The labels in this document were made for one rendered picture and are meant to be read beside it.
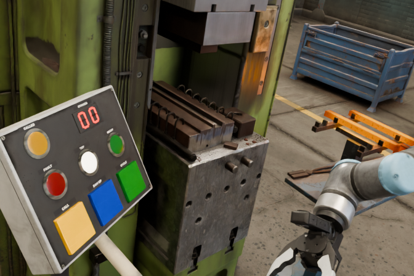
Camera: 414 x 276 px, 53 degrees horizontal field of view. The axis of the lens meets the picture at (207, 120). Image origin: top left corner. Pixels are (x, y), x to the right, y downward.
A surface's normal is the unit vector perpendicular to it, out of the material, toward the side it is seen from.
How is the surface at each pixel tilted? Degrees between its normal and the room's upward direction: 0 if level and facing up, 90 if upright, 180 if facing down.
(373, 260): 0
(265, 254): 0
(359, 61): 89
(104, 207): 60
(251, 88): 90
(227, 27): 90
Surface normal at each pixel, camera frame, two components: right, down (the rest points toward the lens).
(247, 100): 0.66, 0.40
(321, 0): -0.79, 0.14
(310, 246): -0.47, -0.77
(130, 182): 0.86, -0.20
